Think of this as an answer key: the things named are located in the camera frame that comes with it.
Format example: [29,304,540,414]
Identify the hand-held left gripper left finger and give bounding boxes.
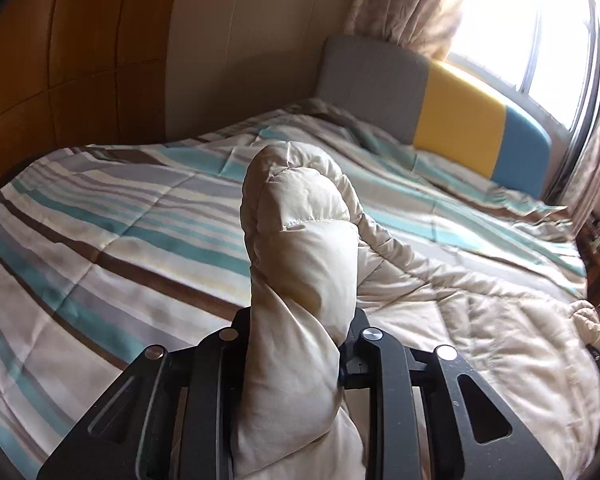
[36,305,254,480]

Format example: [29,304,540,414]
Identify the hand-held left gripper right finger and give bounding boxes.
[337,307,565,480]

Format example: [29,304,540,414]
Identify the beige quilted down jacket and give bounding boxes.
[232,142,600,480]

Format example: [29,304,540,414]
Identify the striped bed blanket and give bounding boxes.
[0,97,588,480]

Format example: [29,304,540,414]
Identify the grey yellow blue headboard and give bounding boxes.
[314,35,553,196]

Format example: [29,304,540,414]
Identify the wooden wardrobe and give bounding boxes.
[0,0,181,196]

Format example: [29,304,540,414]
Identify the window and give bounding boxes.
[450,0,600,126]

